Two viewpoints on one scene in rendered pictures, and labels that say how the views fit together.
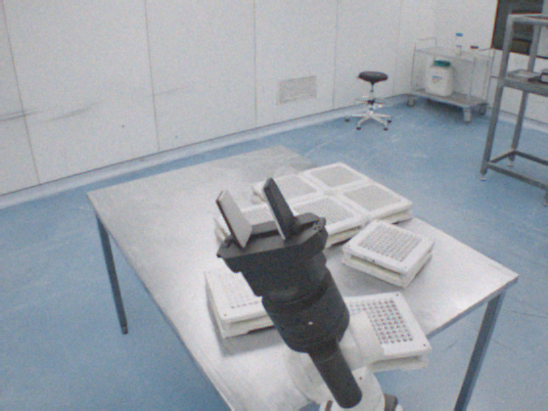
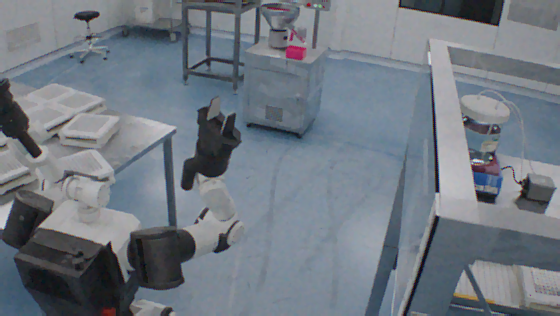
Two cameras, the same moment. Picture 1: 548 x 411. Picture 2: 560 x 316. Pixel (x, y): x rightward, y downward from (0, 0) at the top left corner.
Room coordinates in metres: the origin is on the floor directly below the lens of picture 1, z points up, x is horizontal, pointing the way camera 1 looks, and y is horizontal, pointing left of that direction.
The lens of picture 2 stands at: (-0.89, -0.07, 2.00)
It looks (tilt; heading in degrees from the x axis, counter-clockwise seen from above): 31 degrees down; 326
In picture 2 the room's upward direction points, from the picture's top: 4 degrees clockwise
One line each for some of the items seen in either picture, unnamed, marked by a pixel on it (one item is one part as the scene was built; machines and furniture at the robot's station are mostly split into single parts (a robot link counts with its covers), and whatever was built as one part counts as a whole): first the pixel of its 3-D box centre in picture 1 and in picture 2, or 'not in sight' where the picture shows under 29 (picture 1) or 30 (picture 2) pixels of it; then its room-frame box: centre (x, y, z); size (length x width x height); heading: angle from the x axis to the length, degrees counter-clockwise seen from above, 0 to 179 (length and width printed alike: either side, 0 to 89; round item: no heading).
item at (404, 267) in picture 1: (389, 245); (89, 125); (1.38, -0.41, 0.92); 0.25 x 0.24 x 0.02; 142
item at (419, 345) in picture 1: (373, 325); (79, 167); (0.98, -0.27, 0.92); 0.25 x 0.24 x 0.02; 97
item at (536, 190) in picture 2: not in sight; (535, 186); (-0.40, -1.40, 1.30); 0.12 x 0.07 x 0.06; 42
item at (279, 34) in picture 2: not in sight; (285, 27); (2.62, -2.45, 0.95); 0.49 x 0.36 x 0.37; 37
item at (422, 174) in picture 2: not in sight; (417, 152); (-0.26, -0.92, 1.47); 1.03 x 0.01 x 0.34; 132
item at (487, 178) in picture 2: not in sight; (467, 167); (-0.22, -1.25, 1.32); 0.21 x 0.20 x 0.09; 132
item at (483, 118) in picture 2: not in sight; (479, 126); (-0.22, -1.26, 1.45); 0.15 x 0.15 x 0.19
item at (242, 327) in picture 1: (251, 300); (4, 176); (1.15, 0.07, 0.87); 0.24 x 0.24 x 0.02; 18
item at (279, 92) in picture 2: not in sight; (284, 87); (2.55, -2.43, 0.38); 0.63 x 0.57 x 0.76; 37
